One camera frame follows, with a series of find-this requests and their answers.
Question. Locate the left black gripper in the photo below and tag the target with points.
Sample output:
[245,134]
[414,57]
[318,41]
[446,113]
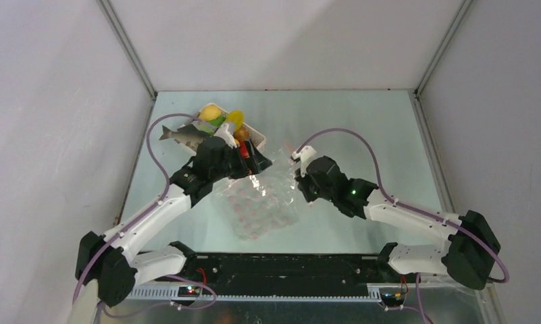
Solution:
[254,164]

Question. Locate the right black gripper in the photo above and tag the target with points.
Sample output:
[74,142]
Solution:
[306,184]

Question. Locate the clear zip top bag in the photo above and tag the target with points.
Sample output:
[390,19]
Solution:
[256,205]

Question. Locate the yellow toy mango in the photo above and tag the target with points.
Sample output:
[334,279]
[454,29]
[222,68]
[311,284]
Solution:
[235,118]

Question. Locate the yellow toy lemon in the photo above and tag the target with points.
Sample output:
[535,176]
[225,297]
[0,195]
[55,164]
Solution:
[210,112]

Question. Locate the grey toy fish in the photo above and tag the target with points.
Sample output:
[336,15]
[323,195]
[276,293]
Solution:
[187,135]

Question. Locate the green toy lettuce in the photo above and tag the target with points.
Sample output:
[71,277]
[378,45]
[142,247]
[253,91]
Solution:
[211,126]

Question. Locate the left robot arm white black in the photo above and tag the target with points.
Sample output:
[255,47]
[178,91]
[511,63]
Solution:
[114,259]

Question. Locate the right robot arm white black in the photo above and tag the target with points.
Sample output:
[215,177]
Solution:
[462,247]

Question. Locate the brown toy potato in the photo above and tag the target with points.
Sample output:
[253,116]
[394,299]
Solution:
[241,134]

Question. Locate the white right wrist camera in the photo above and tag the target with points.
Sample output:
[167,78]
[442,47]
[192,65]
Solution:
[304,156]

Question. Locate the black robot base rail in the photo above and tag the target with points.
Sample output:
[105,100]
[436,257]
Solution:
[266,274]

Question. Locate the grey slotted cable duct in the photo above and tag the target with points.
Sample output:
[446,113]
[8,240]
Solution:
[166,293]

